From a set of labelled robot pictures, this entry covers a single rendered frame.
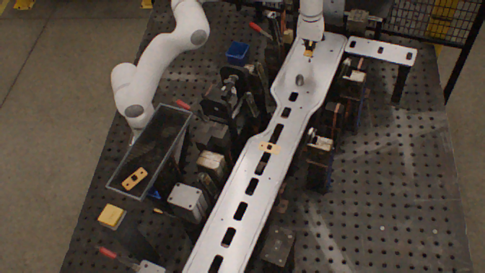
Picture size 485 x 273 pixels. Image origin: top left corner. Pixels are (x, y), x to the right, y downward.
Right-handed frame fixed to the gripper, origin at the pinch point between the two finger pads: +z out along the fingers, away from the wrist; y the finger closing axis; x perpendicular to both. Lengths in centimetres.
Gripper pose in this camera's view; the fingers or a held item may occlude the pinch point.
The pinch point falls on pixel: (309, 45)
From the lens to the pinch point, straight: 181.1
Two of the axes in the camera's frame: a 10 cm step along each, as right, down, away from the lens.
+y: 9.1, 2.7, -3.0
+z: 1.1, 5.6, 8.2
